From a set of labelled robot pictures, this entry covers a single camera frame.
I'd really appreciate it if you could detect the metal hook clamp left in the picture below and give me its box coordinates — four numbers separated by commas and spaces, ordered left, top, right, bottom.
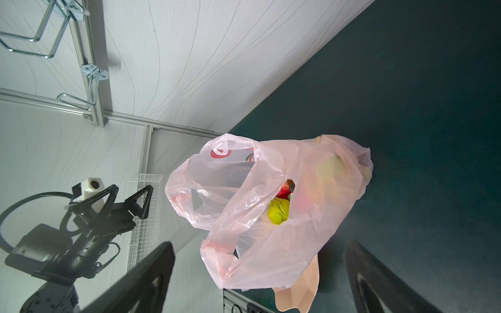
56, 64, 109, 111

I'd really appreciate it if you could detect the metal hook clamp middle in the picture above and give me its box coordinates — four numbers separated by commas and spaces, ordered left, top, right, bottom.
1, 0, 90, 59

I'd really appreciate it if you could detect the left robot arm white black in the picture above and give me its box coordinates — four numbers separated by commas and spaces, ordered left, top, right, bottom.
1, 185, 154, 312

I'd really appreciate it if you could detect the white slotted cable duct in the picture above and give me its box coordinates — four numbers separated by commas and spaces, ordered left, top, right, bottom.
223, 289, 273, 313

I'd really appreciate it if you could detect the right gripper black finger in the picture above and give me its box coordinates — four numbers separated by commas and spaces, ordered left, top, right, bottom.
343, 241, 440, 312

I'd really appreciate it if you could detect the metal hook clamp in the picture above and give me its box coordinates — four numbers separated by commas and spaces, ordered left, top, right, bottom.
1, 0, 90, 59
56, 64, 109, 111

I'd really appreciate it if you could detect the pink flower-shaped fruit plate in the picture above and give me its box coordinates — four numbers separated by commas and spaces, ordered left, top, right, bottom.
273, 256, 320, 313

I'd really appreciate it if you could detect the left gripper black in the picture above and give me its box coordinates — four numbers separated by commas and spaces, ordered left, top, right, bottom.
31, 184, 176, 313

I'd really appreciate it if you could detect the green starfruit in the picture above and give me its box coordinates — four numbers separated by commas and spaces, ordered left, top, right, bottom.
267, 198, 290, 225

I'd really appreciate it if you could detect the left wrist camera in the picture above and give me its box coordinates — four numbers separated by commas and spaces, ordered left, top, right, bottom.
72, 177, 105, 215

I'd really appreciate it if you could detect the pink plastic bag peach print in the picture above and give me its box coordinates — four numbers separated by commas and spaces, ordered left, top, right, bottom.
165, 134, 373, 290

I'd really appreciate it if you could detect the pink dragon fruit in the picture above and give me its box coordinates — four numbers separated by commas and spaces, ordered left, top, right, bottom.
276, 179, 295, 200

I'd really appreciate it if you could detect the white wire basket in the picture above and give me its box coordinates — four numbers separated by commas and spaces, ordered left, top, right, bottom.
125, 173, 164, 271

